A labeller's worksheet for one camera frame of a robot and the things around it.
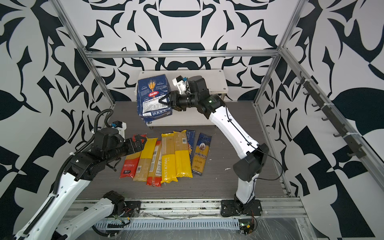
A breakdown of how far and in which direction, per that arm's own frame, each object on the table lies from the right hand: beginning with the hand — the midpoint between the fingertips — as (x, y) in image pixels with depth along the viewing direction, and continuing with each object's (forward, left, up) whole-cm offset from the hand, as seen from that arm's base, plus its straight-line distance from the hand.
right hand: (160, 101), depth 65 cm
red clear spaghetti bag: (-19, +8, -37) cm, 42 cm away
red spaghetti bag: (-12, +22, -35) cm, 43 cm away
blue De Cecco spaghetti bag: (-5, -18, -39) cm, 43 cm away
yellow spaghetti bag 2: (-14, -7, -35) cm, 38 cm away
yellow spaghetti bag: (-14, +15, -37) cm, 42 cm away
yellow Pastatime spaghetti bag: (-18, 0, -36) cm, 40 cm away
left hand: (-10, +11, -13) cm, 20 cm away
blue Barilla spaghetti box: (+6, -12, -39) cm, 41 cm away
